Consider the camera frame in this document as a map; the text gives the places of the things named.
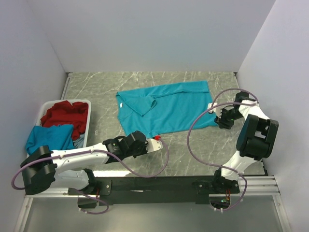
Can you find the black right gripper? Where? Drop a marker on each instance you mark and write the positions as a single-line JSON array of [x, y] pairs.
[[222, 123]]

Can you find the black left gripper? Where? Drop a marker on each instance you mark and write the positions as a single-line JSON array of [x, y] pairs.
[[144, 152]]

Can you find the teal t shirt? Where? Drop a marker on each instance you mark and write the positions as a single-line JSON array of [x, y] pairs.
[[165, 109], [56, 137]]

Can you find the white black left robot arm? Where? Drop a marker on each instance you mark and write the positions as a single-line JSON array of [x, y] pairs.
[[46, 168]]

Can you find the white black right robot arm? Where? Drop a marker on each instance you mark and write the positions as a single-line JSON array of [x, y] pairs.
[[255, 141]]

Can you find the light blue garment in basket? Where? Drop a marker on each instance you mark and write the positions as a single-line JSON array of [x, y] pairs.
[[79, 143]]

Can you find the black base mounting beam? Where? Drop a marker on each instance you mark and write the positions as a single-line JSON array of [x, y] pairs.
[[166, 189]]

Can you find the teal t shirt in basket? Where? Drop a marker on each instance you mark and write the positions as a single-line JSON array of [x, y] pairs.
[[56, 137]]

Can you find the red t shirt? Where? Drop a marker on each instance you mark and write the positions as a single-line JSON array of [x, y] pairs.
[[64, 112]]

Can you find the white plastic laundry basket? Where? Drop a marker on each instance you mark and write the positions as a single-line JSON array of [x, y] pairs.
[[49, 104]]

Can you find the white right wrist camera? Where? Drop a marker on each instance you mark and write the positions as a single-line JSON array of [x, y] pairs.
[[213, 108]]

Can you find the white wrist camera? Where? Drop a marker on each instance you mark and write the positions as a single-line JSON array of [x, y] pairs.
[[153, 145], [213, 108]]

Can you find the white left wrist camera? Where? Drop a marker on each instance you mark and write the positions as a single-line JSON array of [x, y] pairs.
[[153, 145]]

